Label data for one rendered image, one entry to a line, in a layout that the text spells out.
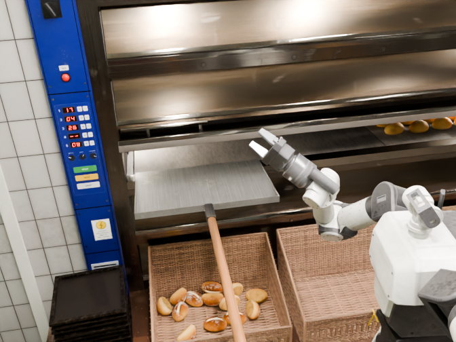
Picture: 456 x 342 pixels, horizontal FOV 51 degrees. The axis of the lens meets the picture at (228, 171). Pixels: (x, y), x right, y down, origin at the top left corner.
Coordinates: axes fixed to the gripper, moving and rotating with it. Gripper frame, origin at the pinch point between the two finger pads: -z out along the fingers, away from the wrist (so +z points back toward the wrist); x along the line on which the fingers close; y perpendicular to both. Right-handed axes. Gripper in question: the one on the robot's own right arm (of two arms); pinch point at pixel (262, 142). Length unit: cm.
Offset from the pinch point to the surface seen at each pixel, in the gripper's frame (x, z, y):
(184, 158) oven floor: -70, -24, -19
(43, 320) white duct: -130, -31, 64
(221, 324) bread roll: -81, 33, 29
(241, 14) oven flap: -5, -35, -46
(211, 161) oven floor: -64, -13, -22
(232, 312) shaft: -7, 21, 47
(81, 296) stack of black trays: -84, -20, 54
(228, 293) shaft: -11.6, 18.2, 41.4
